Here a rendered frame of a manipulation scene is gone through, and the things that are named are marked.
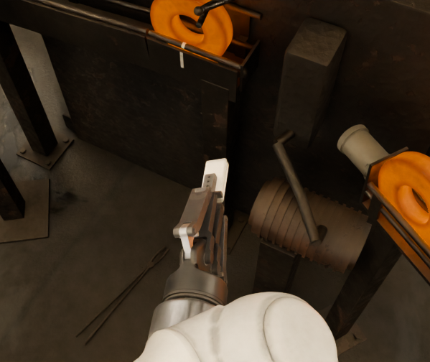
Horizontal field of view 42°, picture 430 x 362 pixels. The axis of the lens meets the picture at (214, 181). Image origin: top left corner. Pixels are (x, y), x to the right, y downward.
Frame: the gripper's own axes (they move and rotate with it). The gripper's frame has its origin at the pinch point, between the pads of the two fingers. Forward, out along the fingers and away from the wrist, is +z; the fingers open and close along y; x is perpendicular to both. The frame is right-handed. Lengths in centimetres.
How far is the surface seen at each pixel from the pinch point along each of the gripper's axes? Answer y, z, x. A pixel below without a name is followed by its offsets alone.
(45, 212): 49, 43, -77
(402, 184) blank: 15.6, 8.5, 24.2
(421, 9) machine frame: -1.2, 28.5, 30.4
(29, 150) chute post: 42, 64, -86
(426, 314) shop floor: 91, 27, 24
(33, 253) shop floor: 52, 30, -78
